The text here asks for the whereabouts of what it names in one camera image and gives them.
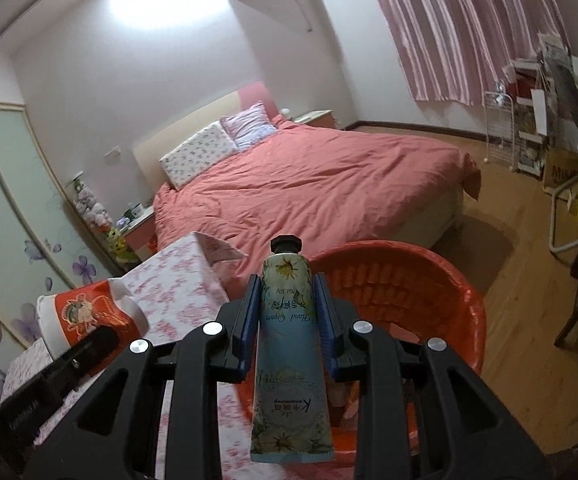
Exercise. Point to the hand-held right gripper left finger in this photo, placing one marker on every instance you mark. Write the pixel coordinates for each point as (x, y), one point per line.
(246, 320)

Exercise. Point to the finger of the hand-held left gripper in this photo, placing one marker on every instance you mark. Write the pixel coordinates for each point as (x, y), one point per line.
(89, 352)

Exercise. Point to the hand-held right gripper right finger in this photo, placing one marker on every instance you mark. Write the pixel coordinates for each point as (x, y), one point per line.
(325, 320)

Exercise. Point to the red white paper cup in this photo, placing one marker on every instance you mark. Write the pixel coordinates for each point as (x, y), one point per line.
(84, 315)

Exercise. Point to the floral hand cream tube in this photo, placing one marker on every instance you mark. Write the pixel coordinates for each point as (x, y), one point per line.
(286, 360)

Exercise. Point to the orange plastic basket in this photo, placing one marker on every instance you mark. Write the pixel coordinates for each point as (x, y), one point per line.
(409, 280)

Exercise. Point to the yellow plush toy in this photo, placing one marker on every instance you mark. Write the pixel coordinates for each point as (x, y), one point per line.
(119, 245)

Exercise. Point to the pink white nightstand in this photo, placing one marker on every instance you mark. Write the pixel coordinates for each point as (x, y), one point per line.
(319, 117)
(141, 232)

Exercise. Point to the plush toy bouquet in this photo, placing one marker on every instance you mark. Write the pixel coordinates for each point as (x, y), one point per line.
(89, 200)

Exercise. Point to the white floral pillow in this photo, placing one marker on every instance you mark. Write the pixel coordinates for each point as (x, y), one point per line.
(199, 155)

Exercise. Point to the wardrobe with purple flowers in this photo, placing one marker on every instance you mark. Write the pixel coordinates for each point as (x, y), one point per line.
(9, 200)

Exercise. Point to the pink striped pillow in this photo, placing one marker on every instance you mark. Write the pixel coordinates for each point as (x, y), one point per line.
(249, 125)

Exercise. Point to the bed with cream headboard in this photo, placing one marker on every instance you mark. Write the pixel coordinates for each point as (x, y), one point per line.
(194, 125)

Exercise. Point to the brown cardboard box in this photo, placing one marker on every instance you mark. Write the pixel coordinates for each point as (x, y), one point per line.
(561, 170)

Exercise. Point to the pink striped curtain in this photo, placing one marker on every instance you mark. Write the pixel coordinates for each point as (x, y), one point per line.
(444, 25)

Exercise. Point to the cluttered white shelf unit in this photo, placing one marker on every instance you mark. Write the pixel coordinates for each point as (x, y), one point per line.
(559, 90)

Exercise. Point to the white wall socket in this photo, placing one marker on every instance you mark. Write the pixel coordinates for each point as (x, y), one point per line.
(113, 152)

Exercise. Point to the white metal frame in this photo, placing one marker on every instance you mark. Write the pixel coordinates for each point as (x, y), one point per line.
(554, 220)

